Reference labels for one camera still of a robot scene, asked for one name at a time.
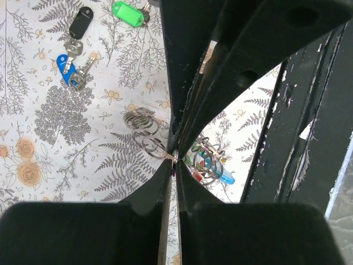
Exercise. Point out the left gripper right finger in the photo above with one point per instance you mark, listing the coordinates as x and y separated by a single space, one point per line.
214 232

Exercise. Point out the black tag key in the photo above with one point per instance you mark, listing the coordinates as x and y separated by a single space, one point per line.
77 30

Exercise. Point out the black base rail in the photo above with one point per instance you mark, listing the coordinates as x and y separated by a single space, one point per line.
308 127

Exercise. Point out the blue tag key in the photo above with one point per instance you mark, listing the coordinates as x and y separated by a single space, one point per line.
74 78

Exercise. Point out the floral table mat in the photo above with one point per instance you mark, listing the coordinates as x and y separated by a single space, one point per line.
58 145

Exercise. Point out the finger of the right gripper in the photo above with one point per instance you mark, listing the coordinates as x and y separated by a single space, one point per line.
273 31
187 30

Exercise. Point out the green tag key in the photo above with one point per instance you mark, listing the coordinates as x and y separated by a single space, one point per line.
132 16

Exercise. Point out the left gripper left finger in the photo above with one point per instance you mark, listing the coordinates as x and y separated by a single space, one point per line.
132 231

